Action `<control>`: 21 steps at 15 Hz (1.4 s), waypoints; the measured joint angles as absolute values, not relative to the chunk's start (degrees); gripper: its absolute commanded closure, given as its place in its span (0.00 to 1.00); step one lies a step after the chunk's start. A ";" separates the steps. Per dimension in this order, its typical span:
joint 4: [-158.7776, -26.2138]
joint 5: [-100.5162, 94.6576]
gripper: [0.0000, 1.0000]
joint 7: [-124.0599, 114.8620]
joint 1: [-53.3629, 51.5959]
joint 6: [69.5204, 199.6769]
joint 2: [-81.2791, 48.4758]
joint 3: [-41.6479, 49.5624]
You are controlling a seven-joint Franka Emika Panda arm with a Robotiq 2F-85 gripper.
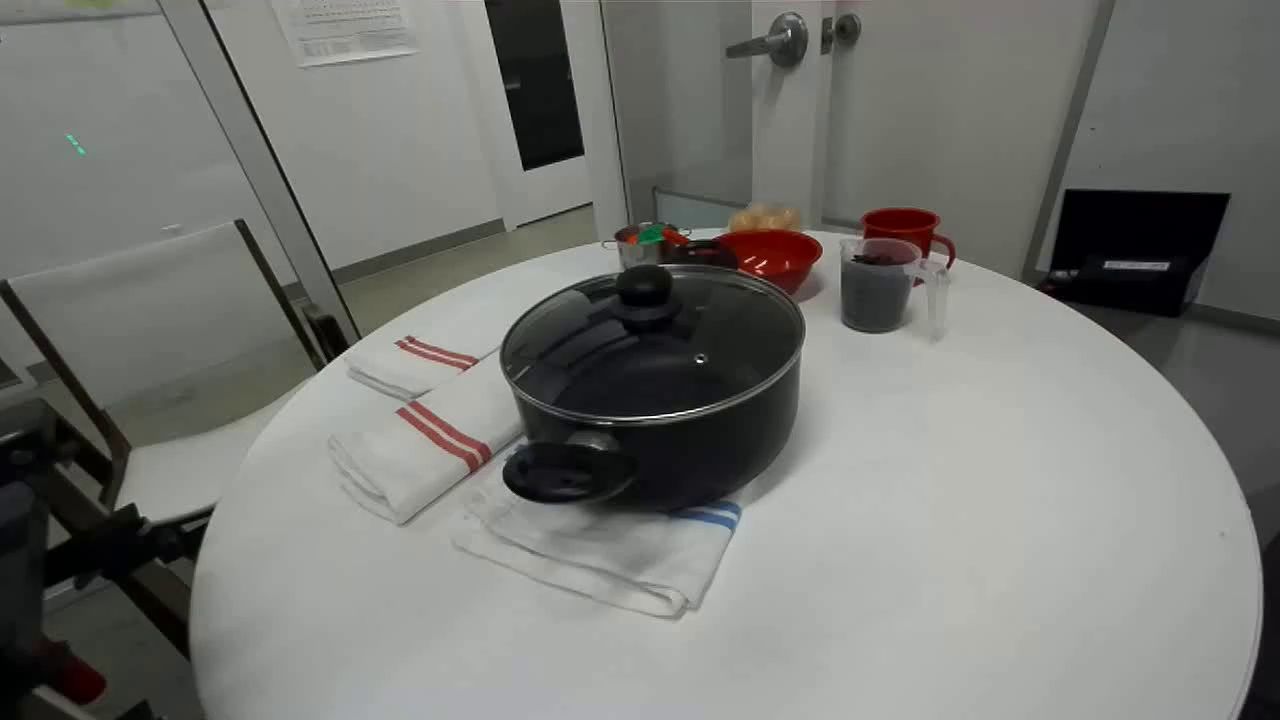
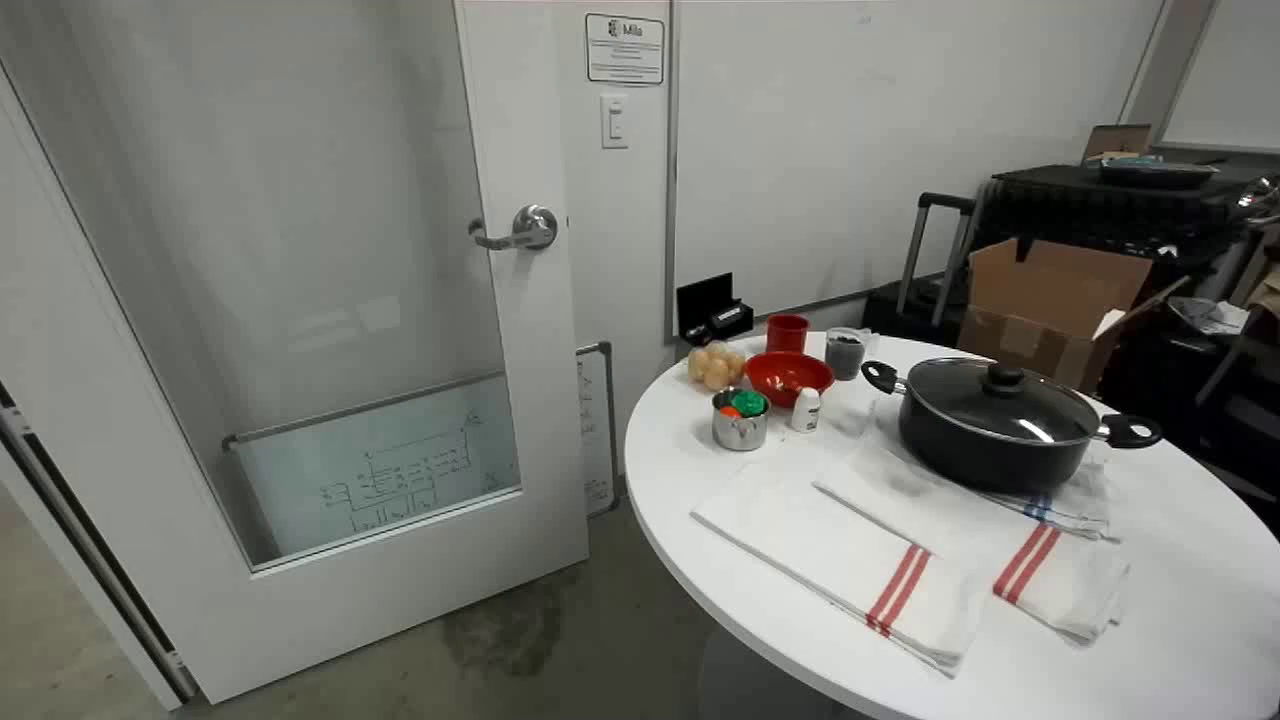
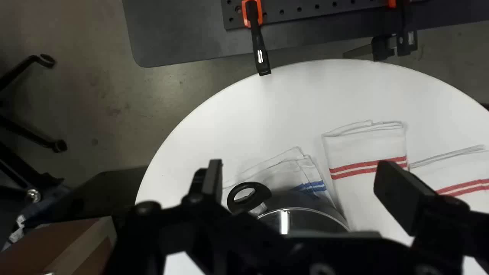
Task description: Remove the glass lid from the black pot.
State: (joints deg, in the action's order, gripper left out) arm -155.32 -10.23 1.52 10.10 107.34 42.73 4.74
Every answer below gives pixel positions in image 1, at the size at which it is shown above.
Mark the white paper notice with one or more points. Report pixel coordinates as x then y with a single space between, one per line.
345 24

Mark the black cooking pot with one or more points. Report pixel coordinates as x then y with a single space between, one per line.
693 452

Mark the dark narrow window panel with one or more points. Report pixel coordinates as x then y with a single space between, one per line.
535 83

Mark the grey measuring cup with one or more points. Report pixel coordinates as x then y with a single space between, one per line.
873 286

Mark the white towel with blue stripe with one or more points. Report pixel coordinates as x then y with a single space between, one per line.
603 552

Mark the red mug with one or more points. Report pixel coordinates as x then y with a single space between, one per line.
904 227

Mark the red bowl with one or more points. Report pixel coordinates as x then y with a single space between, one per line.
774 256

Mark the white door with frosted glass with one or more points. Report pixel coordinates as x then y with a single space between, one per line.
681 107

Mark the white towel with red stripes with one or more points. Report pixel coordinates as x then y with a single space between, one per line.
426 353
414 461

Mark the glass lid with black knob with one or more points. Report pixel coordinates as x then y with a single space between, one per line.
721 334

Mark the silver door lock knob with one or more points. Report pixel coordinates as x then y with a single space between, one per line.
842 29

